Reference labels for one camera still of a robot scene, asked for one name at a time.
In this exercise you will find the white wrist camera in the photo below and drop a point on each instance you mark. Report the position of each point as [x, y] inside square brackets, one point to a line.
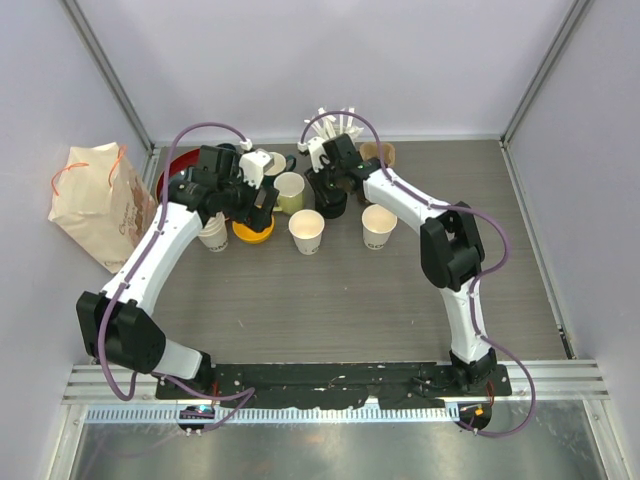
[254, 163]
[314, 148]

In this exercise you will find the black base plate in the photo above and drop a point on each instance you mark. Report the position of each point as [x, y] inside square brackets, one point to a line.
[339, 386]

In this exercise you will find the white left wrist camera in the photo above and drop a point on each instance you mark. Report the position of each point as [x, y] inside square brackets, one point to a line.
[254, 163]

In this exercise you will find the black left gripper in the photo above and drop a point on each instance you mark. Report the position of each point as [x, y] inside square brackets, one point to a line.
[258, 218]

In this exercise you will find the pale green mug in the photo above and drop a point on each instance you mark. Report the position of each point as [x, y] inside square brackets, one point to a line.
[291, 188]

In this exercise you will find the cardboard cup carrier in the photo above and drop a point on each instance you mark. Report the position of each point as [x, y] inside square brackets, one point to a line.
[369, 151]

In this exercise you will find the brown paper bag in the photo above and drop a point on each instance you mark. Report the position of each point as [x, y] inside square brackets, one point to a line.
[100, 200]

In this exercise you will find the dark green mug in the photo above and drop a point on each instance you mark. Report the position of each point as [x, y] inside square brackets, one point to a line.
[281, 164]

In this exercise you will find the white paper cup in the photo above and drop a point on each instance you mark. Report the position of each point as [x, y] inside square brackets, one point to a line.
[378, 223]
[306, 227]

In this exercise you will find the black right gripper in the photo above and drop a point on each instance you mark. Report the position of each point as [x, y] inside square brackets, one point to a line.
[315, 179]

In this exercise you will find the stack of white paper cups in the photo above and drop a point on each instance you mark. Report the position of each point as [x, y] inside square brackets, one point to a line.
[214, 234]

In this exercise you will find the stack of black lids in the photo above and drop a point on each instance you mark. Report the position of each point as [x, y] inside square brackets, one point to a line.
[331, 210]

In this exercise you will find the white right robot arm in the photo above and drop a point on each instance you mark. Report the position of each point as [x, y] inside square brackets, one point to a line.
[451, 250]

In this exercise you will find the orange bowl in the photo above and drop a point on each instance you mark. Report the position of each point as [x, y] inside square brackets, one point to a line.
[245, 234]

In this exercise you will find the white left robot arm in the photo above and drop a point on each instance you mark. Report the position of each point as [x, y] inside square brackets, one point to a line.
[116, 323]

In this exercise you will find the small blue cup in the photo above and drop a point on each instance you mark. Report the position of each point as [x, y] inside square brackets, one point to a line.
[226, 146]

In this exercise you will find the slotted cable duct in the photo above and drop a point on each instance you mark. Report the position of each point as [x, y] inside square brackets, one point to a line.
[370, 413]

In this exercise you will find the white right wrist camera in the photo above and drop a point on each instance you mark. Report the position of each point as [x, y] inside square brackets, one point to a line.
[314, 148]

